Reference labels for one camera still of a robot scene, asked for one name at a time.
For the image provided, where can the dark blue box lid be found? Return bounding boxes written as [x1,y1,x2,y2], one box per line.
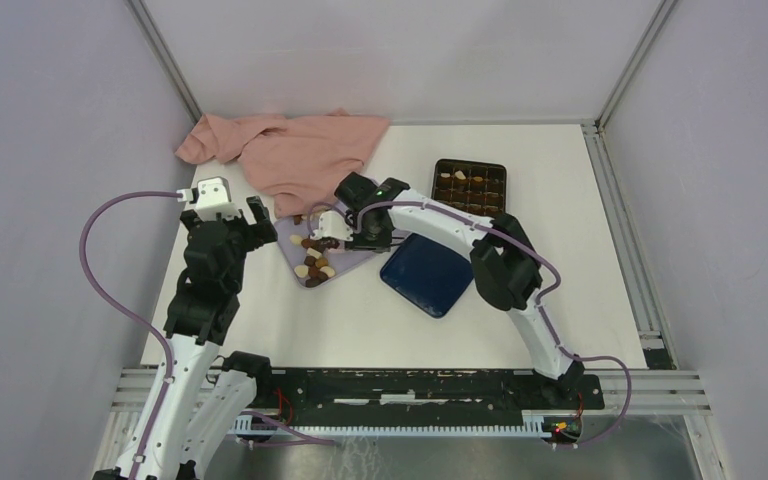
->
[379,234,474,319]

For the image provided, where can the white heart chocolate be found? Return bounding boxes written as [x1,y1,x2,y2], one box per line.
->
[294,265,309,278]

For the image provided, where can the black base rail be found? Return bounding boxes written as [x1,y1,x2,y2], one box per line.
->
[251,368,605,429]

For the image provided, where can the dark blue chocolate box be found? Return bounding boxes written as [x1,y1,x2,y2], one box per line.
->
[431,158,507,218]

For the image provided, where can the pink handled metal tongs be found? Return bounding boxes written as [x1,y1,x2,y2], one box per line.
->
[313,238,344,252]

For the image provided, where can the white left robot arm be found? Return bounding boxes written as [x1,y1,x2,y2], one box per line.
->
[93,193,277,479]

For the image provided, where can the lilac plastic tray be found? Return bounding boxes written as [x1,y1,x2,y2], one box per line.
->
[274,206,375,288]

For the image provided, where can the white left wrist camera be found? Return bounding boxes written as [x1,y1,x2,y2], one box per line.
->
[176,177,242,221]

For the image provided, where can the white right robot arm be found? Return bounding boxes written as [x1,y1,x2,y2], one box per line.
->
[335,173,584,408]

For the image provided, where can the pink cloth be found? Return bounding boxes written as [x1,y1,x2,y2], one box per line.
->
[175,109,390,218]

